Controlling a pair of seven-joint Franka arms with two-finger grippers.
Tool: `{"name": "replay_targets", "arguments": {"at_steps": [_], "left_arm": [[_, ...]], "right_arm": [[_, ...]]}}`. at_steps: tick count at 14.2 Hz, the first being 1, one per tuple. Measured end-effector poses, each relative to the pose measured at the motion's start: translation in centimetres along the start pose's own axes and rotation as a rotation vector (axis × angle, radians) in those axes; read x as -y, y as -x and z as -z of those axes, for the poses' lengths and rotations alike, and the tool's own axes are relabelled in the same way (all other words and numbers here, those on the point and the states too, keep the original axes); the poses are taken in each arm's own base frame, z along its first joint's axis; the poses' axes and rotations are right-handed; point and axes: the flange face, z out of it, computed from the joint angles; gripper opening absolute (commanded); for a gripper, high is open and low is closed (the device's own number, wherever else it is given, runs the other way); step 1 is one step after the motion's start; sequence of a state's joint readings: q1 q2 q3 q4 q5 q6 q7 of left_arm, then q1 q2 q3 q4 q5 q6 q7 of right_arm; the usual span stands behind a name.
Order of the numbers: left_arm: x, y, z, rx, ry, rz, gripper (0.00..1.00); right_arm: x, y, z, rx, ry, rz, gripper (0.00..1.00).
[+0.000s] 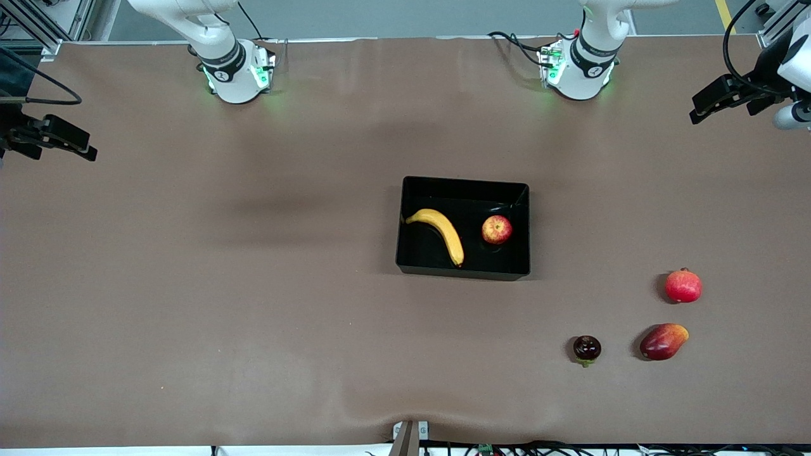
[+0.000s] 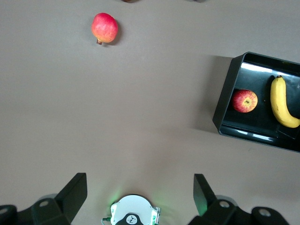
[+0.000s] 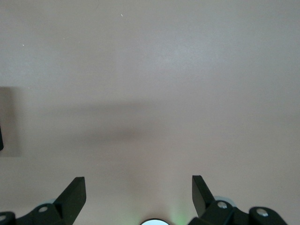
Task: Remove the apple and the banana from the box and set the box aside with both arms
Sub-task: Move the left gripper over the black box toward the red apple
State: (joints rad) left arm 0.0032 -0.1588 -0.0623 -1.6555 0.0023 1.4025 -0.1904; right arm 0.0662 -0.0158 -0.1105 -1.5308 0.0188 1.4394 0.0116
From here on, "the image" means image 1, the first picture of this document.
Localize red yellow apple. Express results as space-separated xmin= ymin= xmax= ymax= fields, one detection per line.
xmin=481 ymin=215 xmax=514 ymax=246

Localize yellow banana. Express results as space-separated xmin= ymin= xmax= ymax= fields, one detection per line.
xmin=405 ymin=208 xmax=465 ymax=268

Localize black plastic box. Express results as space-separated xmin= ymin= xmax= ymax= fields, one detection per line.
xmin=395 ymin=175 xmax=532 ymax=282

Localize dark blue seat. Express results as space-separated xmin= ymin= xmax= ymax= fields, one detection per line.
xmin=0 ymin=44 xmax=40 ymax=102

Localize red pomegranate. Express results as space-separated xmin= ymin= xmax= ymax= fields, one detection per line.
xmin=665 ymin=267 xmax=703 ymax=304

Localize red orange mango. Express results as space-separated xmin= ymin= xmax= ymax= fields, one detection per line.
xmin=639 ymin=323 xmax=690 ymax=362

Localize dark purple mangosteen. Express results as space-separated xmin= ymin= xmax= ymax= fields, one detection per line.
xmin=573 ymin=335 xmax=603 ymax=369

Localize brown table cover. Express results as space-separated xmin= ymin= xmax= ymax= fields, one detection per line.
xmin=0 ymin=35 xmax=811 ymax=449

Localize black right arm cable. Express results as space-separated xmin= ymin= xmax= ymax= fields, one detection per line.
xmin=0 ymin=46 xmax=84 ymax=106

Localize aluminium frame profile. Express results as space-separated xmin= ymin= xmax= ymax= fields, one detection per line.
xmin=757 ymin=0 xmax=811 ymax=49
xmin=0 ymin=0 xmax=96 ymax=62

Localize black left base cables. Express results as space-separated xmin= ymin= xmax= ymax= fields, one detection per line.
xmin=487 ymin=30 xmax=559 ymax=69

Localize black right base cable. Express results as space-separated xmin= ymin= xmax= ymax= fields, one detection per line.
xmin=238 ymin=0 xmax=264 ymax=42

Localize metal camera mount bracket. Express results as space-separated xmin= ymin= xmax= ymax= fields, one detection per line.
xmin=388 ymin=420 xmax=430 ymax=456

